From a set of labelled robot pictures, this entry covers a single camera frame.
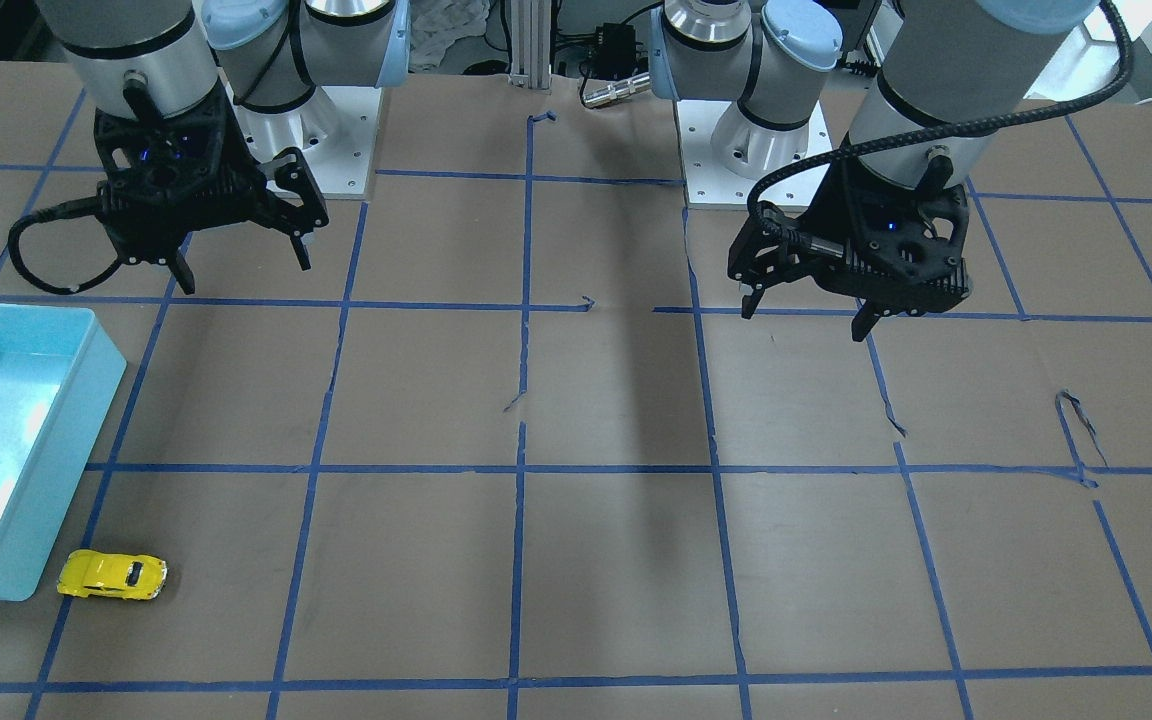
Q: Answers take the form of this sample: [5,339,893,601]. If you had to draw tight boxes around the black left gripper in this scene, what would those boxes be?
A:
[727,152,972,343]

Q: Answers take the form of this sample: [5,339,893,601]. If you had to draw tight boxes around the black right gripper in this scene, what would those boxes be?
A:
[93,94,329,296]

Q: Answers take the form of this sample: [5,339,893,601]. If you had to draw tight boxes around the yellow beetle toy car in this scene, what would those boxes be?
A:
[56,548,169,601]

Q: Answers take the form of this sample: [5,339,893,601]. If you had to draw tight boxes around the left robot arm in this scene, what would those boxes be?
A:
[649,1,1132,342]

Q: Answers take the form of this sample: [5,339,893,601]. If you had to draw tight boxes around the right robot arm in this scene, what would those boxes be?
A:
[6,1,411,296]

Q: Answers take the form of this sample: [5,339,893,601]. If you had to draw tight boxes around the teal plastic bin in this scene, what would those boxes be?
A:
[0,304,127,601]

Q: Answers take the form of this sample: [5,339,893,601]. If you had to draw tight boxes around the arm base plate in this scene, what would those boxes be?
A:
[675,100,833,210]
[236,86,387,200]

